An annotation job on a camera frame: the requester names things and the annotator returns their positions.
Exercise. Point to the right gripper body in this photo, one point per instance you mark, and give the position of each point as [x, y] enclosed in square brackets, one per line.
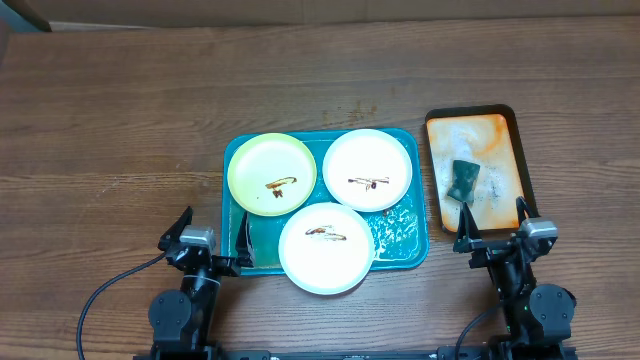
[487, 252]

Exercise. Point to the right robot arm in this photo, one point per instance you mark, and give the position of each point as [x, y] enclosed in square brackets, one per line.
[538, 317]

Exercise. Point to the white plate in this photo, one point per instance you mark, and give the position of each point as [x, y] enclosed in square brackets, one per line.
[326, 249]
[367, 170]

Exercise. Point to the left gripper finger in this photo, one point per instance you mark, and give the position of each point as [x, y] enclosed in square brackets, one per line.
[172, 235]
[244, 248]

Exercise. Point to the teal plastic tray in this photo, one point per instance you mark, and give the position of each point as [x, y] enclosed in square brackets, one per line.
[400, 232]

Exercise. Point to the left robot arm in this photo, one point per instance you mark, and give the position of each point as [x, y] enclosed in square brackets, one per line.
[181, 319]

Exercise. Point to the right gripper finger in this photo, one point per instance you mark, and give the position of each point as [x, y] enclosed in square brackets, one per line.
[468, 237]
[524, 211]

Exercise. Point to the green yellow sponge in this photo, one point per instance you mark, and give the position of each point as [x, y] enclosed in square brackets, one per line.
[464, 176]

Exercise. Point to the black tray with orange liner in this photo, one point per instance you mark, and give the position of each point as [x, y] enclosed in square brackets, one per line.
[486, 135]

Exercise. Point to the white plate front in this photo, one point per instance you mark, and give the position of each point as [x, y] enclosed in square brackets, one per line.
[326, 249]

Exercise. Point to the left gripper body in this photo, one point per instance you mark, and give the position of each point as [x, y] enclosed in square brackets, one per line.
[225, 267]

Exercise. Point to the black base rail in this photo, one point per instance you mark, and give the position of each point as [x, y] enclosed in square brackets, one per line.
[442, 353]

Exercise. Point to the yellow plate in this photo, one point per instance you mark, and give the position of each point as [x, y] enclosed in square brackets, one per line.
[271, 174]

